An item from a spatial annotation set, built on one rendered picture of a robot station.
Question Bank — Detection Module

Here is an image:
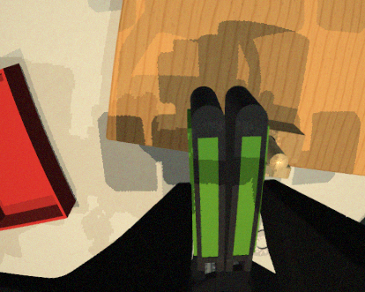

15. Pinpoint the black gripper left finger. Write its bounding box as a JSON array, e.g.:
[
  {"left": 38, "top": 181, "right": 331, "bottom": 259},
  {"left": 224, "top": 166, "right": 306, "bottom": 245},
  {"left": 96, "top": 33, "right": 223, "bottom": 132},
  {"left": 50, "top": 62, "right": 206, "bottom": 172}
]
[{"left": 0, "top": 183, "right": 193, "bottom": 292}]

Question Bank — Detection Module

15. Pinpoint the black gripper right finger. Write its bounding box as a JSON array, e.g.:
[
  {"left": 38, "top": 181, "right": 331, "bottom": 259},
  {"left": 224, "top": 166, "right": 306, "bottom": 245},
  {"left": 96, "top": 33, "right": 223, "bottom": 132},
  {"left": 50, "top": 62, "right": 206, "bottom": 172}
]
[{"left": 260, "top": 179, "right": 365, "bottom": 292}]

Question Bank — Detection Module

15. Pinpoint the olive-brown cylinder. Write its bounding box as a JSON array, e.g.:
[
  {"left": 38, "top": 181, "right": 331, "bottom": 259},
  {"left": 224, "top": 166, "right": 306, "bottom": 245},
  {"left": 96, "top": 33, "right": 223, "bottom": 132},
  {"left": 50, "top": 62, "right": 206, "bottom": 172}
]
[{"left": 266, "top": 135, "right": 288, "bottom": 172}]

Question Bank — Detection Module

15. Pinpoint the red shallow tray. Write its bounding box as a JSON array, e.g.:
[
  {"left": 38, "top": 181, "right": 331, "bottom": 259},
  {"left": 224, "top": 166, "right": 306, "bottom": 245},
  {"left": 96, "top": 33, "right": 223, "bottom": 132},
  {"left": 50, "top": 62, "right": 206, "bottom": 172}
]
[{"left": 0, "top": 64, "right": 76, "bottom": 231}]

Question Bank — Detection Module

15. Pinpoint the light wooden board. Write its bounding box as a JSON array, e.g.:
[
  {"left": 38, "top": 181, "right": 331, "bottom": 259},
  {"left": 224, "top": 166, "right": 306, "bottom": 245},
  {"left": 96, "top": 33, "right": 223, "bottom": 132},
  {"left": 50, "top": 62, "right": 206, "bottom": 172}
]
[{"left": 106, "top": 0, "right": 365, "bottom": 176}]

